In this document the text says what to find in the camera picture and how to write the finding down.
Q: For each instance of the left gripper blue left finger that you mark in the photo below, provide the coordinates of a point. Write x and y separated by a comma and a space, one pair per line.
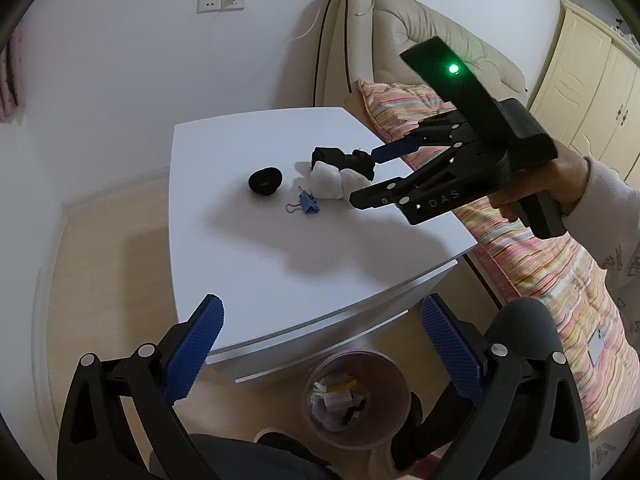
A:
189, 349

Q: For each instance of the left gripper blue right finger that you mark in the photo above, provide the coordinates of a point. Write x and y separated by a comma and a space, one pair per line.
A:
459, 345

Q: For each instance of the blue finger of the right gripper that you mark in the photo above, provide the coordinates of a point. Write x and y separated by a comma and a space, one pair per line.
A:
396, 149
389, 192

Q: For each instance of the pink trash bin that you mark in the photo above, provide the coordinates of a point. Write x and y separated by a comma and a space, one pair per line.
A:
356, 400

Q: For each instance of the person's right hand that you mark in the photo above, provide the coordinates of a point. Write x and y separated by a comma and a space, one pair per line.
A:
565, 178

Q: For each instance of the black rolled sock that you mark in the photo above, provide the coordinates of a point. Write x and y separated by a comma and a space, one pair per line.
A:
359, 161

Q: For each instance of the white rolled sock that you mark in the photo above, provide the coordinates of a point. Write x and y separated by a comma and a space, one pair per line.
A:
326, 182

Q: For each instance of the blue binder clip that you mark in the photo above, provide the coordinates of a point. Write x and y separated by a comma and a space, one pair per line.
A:
306, 204

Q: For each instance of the cream wardrobe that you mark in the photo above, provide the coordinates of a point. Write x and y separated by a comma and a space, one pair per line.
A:
589, 96

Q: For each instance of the beige leather headboard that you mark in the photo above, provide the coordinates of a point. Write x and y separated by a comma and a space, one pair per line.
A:
361, 40

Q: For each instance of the white bedside table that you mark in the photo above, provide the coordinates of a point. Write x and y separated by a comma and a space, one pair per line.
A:
295, 287

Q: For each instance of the black scrunchie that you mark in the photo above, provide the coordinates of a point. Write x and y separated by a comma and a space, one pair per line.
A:
265, 182

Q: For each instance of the white patterned right sleeve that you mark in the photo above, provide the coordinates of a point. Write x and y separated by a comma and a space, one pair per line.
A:
606, 223

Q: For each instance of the striped colourful quilt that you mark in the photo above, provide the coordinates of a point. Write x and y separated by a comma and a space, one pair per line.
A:
561, 274

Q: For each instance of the pink dotted curtain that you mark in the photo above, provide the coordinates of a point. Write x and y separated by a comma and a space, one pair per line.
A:
11, 78

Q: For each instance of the white wall socket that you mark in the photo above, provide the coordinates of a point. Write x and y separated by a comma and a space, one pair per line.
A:
209, 6

